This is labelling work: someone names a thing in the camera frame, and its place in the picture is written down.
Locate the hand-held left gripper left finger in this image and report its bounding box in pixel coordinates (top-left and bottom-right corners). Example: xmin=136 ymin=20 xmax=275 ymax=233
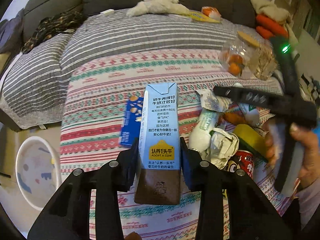
xmin=27 ymin=137 xmax=140 ymax=240

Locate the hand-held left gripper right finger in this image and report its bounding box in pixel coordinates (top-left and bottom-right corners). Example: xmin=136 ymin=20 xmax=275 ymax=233
xmin=179 ymin=137 xmax=300 ymax=240

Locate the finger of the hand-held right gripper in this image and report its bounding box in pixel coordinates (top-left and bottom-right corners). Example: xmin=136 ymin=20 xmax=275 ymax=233
xmin=213 ymin=86 xmax=288 ymax=112

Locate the white green packet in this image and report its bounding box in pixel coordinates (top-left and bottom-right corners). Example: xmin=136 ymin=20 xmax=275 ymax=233
xmin=239 ymin=102 xmax=260 ymax=127

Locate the orange wrapper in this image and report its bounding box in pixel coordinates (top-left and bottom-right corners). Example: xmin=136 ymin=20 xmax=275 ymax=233
xmin=222 ymin=112 xmax=244 ymax=125

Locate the yellow sponge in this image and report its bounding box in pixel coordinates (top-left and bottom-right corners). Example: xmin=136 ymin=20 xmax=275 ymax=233
xmin=233 ymin=124 xmax=269 ymax=162

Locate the white green plastic bottle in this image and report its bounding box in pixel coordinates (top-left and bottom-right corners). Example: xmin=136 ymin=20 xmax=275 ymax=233
xmin=188 ymin=107 xmax=223 ymax=159

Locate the white wrapper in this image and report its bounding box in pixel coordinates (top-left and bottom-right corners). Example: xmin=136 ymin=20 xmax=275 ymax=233
xmin=197 ymin=89 xmax=232 ymax=113

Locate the blue snack box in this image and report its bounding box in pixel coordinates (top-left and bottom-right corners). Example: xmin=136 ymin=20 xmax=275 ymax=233
xmin=120 ymin=96 xmax=145 ymax=147

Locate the blue brown milk carton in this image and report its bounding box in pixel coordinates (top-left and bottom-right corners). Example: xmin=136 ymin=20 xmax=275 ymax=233
xmin=134 ymin=82 xmax=181 ymax=205

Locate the red can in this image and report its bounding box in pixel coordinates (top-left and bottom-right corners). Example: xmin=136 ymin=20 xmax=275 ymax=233
xmin=226 ymin=149 xmax=255 ymax=179

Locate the white round bin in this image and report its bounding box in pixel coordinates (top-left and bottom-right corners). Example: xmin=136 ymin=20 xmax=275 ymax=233
xmin=14 ymin=136 xmax=62 ymax=210

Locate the person's right forearm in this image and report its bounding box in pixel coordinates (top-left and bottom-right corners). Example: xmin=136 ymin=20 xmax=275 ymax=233
xmin=291 ymin=180 xmax=320 ymax=233

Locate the person's right hand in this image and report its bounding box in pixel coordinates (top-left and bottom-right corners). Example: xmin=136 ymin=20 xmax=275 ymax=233
xmin=264 ymin=124 xmax=320 ymax=193

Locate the orange carrot plush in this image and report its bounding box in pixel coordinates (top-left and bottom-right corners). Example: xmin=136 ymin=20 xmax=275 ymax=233
xmin=255 ymin=14 xmax=288 ymax=37
xmin=255 ymin=26 xmax=274 ymax=39

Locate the glass jar with cork lid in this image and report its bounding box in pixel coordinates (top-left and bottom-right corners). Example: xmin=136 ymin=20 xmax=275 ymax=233
xmin=219 ymin=31 xmax=260 ymax=79

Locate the cream plush toy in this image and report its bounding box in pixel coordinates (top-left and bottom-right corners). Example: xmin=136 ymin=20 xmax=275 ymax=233
xmin=251 ymin=0 xmax=293 ymax=25

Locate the red green patterned blanket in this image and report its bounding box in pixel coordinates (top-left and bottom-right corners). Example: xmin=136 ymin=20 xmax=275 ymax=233
xmin=60 ymin=47 xmax=300 ymax=240

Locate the orange white packet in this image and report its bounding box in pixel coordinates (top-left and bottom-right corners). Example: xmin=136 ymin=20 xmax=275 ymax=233
xmin=201 ymin=6 xmax=222 ymax=19

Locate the yellow book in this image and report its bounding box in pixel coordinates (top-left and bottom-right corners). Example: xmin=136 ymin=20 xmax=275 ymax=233
xmin=180 ymin=10 xmax=222 ymax=23

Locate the grey striped blanket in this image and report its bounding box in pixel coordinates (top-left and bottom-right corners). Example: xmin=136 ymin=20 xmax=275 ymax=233
xmin=0 ymin=9 xmax=265 ymax=130

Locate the white plush toy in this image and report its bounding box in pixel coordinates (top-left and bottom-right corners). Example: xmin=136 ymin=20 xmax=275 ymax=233
xmin=126 ymin=0 xmax=190 ymax=17

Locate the dark floral cloth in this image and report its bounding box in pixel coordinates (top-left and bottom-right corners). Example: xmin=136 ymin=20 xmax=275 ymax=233
xmin=21 ymin=11 xmax=87 ymax=54

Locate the grey purple jacket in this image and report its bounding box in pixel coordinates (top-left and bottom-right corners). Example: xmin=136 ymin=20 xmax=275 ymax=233
xmin=0 ymin=9 xmax=25 ymax=54

